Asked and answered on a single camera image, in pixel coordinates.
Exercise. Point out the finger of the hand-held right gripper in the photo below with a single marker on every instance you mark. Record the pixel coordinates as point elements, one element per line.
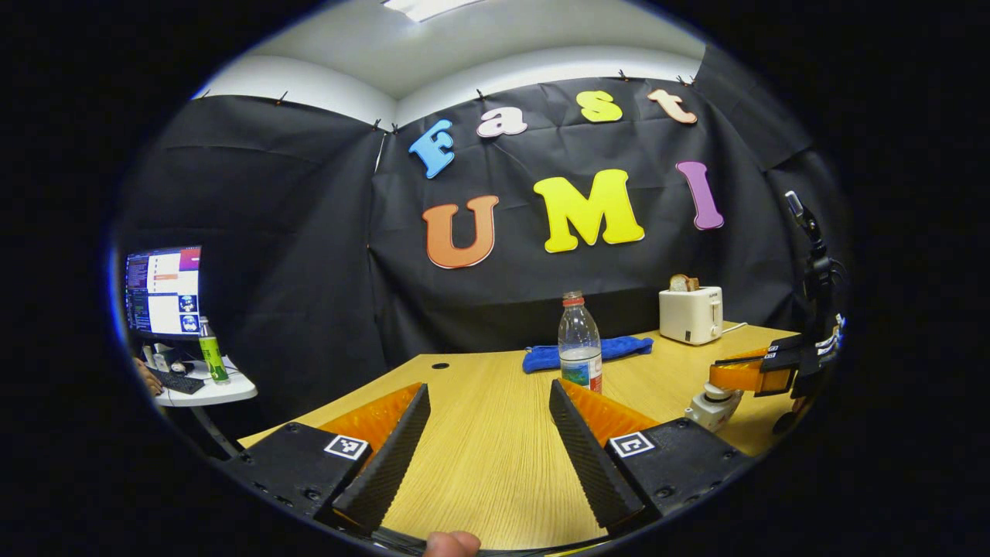
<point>789,344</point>
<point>777,375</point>

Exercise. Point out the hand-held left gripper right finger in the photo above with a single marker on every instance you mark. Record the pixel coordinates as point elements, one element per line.
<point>592,456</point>

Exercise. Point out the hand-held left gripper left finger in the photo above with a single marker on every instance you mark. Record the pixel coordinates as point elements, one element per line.
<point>390,464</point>

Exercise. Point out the white teacup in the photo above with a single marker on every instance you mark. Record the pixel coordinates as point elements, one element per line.
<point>708,415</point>

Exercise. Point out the clear plastic water bottle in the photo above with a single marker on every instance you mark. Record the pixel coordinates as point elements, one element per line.
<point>580,348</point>

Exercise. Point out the green drink bottle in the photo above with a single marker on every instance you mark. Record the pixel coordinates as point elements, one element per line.
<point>213,356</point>

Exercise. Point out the white toaster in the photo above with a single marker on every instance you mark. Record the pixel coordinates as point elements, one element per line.
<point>691,317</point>

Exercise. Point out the blue towel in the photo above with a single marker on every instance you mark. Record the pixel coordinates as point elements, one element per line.
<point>541,358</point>

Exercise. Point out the bread slice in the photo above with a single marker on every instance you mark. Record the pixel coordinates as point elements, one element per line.
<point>682,283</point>

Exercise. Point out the white side table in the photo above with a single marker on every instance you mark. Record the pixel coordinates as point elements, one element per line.
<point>224,391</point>

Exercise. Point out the black backdrop cloth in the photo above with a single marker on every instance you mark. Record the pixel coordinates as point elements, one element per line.
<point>294,271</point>

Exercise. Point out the black keyboard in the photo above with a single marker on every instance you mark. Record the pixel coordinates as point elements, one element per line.
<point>178,381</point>

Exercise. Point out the computer monitor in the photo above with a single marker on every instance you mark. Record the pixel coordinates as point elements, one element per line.
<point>162,294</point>

